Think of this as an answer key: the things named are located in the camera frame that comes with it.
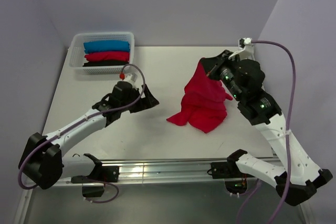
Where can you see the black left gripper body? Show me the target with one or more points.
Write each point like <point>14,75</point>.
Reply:
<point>134,95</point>

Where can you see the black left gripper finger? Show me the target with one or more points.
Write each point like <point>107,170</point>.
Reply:
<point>149,99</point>
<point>139,106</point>

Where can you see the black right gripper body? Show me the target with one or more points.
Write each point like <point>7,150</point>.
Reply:
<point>223,68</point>

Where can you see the red t shirt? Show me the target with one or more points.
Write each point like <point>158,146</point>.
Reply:
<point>203,103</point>
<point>108,55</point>

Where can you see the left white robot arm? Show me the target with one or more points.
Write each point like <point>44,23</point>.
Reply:
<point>43,157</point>

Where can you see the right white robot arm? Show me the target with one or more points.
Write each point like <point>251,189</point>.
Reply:
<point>243,78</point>

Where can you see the rolled black t shirt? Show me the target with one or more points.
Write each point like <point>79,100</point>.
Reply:
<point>105,63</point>

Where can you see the rolled red t shirt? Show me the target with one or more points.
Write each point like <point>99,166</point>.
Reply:
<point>108,55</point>

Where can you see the white perforated plastic basket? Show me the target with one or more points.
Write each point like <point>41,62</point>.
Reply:
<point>76,51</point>

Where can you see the rolled blue t shirt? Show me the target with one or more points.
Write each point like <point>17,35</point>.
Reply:
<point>106,45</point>

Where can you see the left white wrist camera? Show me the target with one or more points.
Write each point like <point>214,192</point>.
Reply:
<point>128,77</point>

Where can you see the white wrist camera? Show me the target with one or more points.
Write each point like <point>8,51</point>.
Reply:
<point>128,77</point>
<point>245,50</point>

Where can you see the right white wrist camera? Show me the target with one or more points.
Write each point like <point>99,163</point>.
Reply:
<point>245,50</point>

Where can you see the aluminium front rail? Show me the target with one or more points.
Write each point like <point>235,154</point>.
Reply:
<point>162,169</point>

